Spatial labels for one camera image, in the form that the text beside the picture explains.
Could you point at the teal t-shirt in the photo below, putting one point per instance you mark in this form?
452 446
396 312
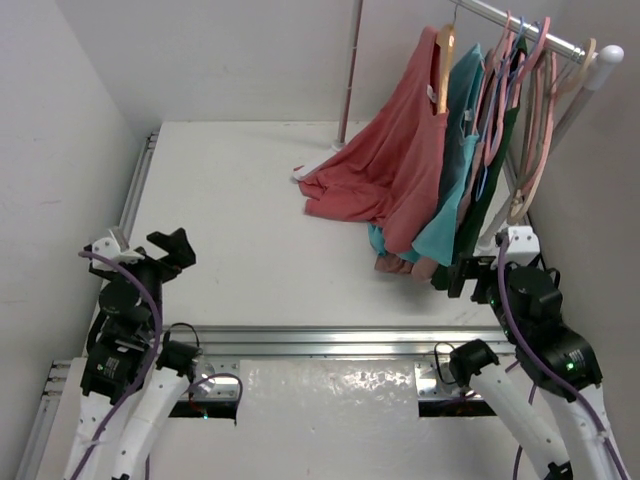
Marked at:
436 239

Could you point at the white rack base foot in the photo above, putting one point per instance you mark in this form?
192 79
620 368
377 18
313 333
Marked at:
314 163

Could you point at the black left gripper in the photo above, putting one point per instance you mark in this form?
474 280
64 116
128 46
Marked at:
151 264

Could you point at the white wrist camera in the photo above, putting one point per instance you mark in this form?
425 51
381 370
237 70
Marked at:
523 244
114 246

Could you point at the beige pink garment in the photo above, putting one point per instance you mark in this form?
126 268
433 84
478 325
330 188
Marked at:
422 270

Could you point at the white rack corner post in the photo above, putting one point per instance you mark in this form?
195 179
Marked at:
566 111

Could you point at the beige empty hanger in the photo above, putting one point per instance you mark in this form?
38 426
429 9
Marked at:
565 83

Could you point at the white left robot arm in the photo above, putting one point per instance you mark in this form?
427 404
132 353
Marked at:
134 372

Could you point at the pink empty hanger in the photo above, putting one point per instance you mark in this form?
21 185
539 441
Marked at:
538 134

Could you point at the grey rack upright pole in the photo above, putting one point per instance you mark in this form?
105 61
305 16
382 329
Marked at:
350 71

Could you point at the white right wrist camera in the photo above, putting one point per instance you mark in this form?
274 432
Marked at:
523 244

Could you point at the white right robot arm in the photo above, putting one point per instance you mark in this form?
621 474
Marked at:
560 363

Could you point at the pink hanger with blue hook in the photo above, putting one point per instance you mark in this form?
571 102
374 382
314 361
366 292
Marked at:
519 65

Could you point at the chrome hanging rail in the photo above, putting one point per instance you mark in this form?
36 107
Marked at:
532 31

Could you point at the wooden clothes hanger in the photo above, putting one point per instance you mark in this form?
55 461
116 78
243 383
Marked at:
446 41

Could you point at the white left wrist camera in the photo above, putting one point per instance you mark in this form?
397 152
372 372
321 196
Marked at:
114 246

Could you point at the dark green hanging garment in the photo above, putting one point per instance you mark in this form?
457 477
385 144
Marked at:
472 214

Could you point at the aluminium frame rail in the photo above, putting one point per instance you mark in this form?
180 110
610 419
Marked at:
226 345

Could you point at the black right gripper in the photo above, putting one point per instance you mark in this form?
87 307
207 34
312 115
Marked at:
477 269

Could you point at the salmon red t-shirt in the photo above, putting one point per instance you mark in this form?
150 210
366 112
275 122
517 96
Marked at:
388 174

